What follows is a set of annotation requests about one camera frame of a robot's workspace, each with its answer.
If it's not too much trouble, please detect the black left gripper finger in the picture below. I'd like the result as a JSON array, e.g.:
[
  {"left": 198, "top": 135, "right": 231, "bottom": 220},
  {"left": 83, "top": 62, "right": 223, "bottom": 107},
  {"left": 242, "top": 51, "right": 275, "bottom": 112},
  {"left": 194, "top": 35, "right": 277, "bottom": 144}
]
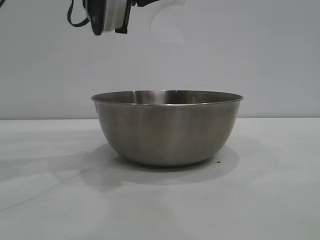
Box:
[{"left": 130, "top": 0, "right": 161, "bottom": 8}]

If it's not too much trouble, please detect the clear plastic measuring cup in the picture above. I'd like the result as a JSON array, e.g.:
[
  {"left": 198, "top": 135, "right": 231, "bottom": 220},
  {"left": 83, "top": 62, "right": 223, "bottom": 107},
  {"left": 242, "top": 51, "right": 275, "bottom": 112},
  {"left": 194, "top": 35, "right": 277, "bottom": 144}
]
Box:
[{"left": 149, "top": 0, "right": 187, "bottom": 32}]

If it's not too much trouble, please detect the stainless steel mixing bowl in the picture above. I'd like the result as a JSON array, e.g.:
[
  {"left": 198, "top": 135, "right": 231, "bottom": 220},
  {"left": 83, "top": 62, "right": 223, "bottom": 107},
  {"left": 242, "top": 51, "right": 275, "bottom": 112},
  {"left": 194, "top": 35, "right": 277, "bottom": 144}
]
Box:
[{"left": 90, "top": 89, "right": 244, "bottom": 167}]

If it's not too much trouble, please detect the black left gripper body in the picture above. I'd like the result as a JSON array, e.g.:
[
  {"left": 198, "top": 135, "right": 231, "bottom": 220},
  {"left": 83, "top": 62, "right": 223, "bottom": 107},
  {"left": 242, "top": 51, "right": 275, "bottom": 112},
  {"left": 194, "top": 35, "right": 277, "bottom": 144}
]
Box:
[{"left": 83, "top": 0, "right": 133, "bottom": 36}]

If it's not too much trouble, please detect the long black left arm cable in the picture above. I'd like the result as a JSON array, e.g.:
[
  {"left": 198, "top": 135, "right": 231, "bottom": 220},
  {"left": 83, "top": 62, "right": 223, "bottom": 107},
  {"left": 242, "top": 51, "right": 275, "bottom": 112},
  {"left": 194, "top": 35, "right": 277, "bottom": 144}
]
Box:
[{"left": 66, "top": 0, "right": 91, "bottom": 27}]

